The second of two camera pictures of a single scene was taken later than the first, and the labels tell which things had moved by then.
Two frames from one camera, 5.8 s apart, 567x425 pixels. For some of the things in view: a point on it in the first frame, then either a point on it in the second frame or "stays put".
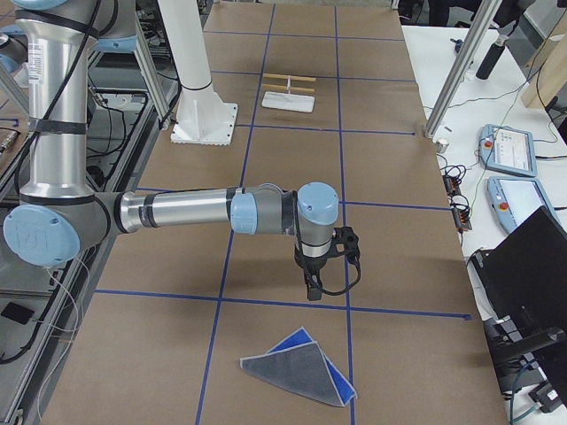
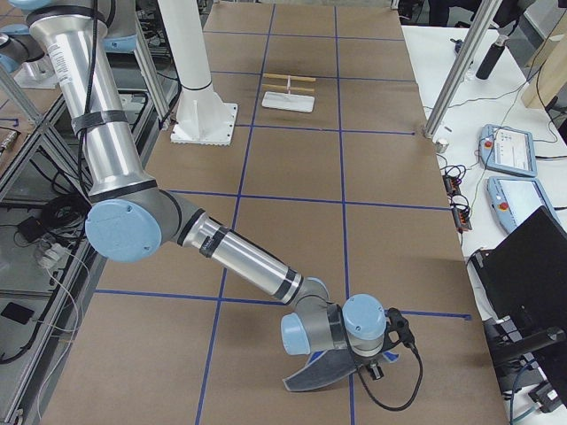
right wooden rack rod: x=289 y=76 stays put
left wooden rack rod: x=279 y=87 stays put
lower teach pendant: x=515 y=199 stays put
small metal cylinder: x=441 y=145 stays put
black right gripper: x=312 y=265 to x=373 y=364
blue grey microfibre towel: x=299 y=362 to x=325 y=367
